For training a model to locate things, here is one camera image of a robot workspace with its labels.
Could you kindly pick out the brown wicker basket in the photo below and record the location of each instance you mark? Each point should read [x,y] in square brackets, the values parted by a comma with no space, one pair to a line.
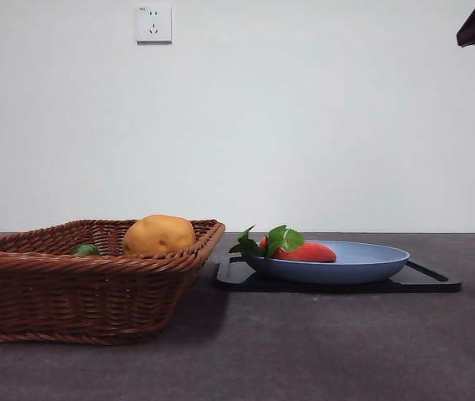
[74,301]

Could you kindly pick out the black rectangular tray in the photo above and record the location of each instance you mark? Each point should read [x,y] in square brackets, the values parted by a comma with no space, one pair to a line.
[429,286]

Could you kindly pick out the orange carrot with green leaves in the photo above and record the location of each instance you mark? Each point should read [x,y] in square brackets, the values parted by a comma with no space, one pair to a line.
[308,252]

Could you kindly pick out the yellow-brown potato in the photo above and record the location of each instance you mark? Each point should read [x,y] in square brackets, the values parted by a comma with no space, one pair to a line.
[158,236]

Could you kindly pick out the white wall socket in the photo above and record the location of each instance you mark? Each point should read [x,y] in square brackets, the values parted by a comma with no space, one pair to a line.
[154,24]

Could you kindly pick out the small green vegetable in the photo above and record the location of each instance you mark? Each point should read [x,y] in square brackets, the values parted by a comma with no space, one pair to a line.
[86,250]

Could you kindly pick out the blue round plate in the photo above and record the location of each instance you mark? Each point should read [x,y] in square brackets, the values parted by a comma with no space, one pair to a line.
[324,273]

